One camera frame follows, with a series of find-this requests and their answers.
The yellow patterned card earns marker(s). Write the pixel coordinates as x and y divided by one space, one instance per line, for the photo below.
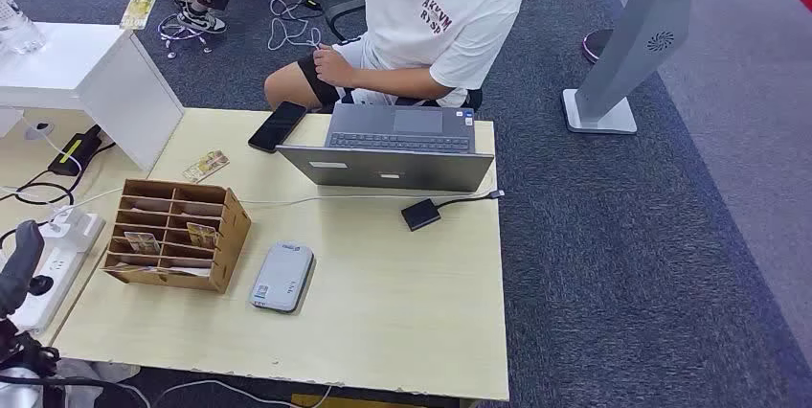
205 166

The grey laptop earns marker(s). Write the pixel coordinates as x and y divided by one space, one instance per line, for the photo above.
393 167

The grey cloth bundle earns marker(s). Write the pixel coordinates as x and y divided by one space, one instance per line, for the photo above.
95 380

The seated person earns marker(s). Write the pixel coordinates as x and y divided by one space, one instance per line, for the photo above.
438 12

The grey kiosk stand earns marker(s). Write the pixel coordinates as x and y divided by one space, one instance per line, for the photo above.
634 31

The person's left hand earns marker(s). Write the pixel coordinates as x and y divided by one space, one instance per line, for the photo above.
331 65

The yellow green ID card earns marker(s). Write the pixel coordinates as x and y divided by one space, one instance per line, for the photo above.
142 5

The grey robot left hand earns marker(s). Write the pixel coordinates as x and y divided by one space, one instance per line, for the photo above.
22 265

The black white sneaker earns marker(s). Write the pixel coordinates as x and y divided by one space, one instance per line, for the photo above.
203 21

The white shelf unit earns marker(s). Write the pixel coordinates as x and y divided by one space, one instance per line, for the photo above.
82 62

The white power strip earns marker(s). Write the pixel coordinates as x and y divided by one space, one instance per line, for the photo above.
57 272

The black power adapter yellow label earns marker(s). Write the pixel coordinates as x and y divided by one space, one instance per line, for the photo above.
75 152

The chrome stool base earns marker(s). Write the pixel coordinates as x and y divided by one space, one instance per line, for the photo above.
181 34

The pale flat card sheet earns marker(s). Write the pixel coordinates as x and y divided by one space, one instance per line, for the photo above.
171 270

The grey card reader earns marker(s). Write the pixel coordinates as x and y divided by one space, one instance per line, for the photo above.
282 278

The yellow room key card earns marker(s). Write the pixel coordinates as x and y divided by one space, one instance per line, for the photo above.
202 235
142 243

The white plug-in charger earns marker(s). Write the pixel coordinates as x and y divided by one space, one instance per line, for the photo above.
70 227

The round dark base purple rim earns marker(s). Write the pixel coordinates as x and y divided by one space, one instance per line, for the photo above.
595 43

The brown cardboard card organiser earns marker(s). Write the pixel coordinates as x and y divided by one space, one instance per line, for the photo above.
228 234

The black smartphone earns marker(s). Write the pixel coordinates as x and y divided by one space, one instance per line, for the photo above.
277 126

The clear plastic water bottle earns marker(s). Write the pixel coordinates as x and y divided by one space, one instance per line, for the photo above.
19 31

